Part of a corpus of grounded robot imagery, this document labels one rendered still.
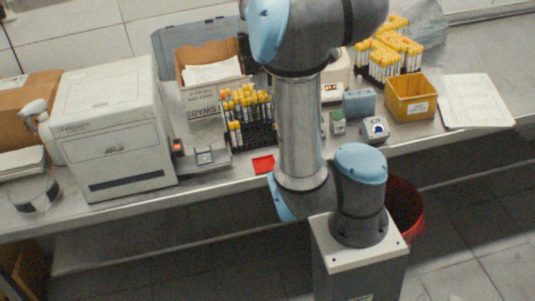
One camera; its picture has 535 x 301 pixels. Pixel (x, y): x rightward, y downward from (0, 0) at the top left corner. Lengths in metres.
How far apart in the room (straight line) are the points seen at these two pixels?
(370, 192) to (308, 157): 0.19
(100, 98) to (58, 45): 0.61
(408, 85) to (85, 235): 1.53
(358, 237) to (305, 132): 0.36
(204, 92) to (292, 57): 0.84
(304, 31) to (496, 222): 1.93
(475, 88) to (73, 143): 1.31
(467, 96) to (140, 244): 1.45
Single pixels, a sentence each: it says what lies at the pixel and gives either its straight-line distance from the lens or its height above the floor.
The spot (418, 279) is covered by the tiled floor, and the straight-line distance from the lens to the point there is 2.17.
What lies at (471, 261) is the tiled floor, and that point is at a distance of 2.29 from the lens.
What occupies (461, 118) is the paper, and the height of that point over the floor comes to 0.89.
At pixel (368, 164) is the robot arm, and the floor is 1.13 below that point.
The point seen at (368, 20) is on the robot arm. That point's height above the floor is 1.49.
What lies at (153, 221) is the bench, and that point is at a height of 0.27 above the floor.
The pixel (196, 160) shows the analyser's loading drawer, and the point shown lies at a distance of 1.32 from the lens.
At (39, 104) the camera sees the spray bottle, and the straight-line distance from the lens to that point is 1.50.
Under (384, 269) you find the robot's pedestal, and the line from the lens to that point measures 1.18.
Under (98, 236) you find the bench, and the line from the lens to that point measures 2.18.
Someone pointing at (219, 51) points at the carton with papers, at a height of 0.98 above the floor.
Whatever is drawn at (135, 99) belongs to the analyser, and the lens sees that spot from 1.21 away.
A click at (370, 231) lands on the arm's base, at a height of 0.95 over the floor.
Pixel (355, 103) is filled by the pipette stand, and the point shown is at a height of 0.95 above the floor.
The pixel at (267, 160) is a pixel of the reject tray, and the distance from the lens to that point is 1.37.
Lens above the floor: 1.80
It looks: 41 degrees down
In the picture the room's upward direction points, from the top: 7 degrees counter-clockwise
